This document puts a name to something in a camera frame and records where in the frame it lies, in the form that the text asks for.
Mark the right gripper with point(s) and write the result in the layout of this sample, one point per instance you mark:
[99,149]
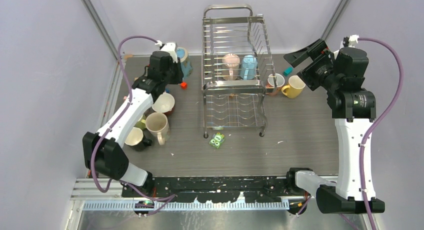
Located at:
[294,58]

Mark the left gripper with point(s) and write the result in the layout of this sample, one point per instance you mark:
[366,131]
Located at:
[177,66]

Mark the blue upside-down cup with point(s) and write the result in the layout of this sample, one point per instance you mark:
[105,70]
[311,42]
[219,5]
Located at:
[185,62]

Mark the salmon pink mug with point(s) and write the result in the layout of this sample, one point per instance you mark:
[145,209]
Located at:
[274,83]

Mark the yellow cup tier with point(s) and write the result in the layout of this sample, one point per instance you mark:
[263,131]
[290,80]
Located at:
[294,87]

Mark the dark red mug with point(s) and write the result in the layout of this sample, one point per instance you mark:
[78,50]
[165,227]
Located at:
[164,104]

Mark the beige cup tier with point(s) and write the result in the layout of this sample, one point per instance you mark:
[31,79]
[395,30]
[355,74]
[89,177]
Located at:
[158,125]

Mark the metal dish rack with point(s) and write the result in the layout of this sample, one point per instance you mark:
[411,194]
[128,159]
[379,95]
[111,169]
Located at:
[234,28]

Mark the yellow mug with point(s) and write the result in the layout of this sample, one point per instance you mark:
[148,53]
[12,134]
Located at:
[141,123]

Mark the pink upside-down cup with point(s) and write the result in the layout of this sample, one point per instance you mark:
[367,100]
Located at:
[230,67]

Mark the black mug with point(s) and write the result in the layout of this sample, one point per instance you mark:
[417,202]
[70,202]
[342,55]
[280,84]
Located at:
[137,140]

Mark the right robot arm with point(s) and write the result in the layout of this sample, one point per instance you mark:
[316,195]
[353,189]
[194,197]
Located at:
[353,109]

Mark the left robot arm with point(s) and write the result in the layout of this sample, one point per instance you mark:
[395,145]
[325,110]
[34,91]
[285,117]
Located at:
[102,150]

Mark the teal block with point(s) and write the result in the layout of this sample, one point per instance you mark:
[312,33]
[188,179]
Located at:
[288,71]

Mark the orange round block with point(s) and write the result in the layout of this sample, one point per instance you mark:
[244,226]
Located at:
[184,85]

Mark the light blue mug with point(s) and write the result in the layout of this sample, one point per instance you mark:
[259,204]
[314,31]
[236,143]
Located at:
[248,67]

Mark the green owl toy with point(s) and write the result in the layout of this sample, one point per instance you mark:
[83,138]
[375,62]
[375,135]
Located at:
[216,140]

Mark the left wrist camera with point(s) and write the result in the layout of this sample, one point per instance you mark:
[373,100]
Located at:
[171,49]

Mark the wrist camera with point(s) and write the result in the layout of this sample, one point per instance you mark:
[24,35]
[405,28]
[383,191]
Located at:
[349,41]
[171,49]

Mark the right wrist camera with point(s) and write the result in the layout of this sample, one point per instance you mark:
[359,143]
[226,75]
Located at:
[349,41]

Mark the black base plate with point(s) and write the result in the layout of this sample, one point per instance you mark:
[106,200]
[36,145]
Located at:
[217,189]

